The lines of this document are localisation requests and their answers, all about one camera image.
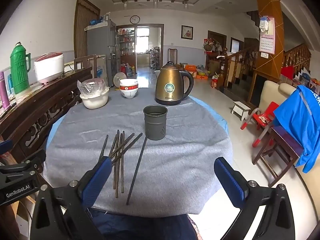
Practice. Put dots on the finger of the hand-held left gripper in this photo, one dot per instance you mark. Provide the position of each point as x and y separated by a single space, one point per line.
5 146
32 160

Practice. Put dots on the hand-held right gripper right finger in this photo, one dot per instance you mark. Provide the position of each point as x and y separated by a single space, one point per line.
228 180

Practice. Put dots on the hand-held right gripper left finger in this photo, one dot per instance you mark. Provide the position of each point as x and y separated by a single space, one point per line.
98 180

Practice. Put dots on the bunch of dark chopsticks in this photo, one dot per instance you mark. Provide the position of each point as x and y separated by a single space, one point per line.
119 155

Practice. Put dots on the grey metal utensil holder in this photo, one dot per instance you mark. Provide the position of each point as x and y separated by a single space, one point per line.
155 123

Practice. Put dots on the purple bottle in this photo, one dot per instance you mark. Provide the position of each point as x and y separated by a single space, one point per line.
3 92

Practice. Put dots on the dark wooden chair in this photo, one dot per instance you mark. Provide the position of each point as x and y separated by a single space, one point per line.
277 150

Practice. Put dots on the grey table cloth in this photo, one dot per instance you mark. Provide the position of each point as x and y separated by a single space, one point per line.
175 160

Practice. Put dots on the blue table cloth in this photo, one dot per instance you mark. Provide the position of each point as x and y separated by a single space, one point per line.
215 115

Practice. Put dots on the red plastic chair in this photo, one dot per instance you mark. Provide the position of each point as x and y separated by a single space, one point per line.
265 118

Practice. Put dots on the white small stool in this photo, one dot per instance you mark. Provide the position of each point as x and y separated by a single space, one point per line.
240 108

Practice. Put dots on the white basin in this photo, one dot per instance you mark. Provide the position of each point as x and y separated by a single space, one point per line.
95 101

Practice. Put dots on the green thermos flask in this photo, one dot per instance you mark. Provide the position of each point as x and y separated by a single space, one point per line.
20 67

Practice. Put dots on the white pink rice cooker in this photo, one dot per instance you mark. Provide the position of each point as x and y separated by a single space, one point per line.
48 66

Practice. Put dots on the blue jacket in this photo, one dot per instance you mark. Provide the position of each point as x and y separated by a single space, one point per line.
297 120

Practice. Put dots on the beige sofa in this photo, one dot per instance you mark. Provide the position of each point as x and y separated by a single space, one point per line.
268 92

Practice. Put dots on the white round fan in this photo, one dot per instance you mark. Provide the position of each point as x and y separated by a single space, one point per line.
118 80

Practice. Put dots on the golden electric kettle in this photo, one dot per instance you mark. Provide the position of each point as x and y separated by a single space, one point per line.
170 80

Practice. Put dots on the wooden stair railing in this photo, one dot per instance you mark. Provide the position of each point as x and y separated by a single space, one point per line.
240 62

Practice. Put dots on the orange cardboard box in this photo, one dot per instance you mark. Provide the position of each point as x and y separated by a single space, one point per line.
191 68

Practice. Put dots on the wooden dining chair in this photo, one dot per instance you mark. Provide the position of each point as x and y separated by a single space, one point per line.
173 56

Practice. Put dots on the grey refrigerator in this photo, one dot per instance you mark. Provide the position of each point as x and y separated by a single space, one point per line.
101 42

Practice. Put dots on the brown door curtain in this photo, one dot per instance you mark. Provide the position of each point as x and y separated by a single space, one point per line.
83 27

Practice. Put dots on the wooden pillar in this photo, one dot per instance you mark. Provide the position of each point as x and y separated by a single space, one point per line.
268 30

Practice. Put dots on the wall calendar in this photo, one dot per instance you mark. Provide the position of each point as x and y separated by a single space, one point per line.
267 36

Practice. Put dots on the framed wall picture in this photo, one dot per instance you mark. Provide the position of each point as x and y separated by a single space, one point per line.
187 32

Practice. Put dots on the round wall clock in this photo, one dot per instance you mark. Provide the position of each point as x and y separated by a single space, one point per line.
134 19

